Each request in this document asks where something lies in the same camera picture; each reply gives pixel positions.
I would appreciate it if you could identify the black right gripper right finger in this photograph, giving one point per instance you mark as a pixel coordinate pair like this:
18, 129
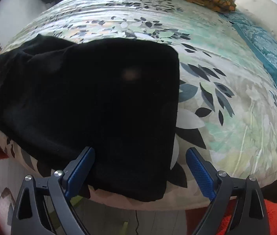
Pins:
203, 172

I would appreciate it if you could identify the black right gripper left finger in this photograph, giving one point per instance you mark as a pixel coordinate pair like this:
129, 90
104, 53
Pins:
76, 172

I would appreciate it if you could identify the black pants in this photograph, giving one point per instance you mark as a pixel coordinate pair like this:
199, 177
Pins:
116, 95

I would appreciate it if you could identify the floral bed cover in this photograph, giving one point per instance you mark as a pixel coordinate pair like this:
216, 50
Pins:
227, 99

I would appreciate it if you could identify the red fuzzy rug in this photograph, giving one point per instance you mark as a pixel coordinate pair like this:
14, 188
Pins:
194, 216

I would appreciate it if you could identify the teal damask pillow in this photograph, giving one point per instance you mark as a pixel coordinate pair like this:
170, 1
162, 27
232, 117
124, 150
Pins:
261, 42

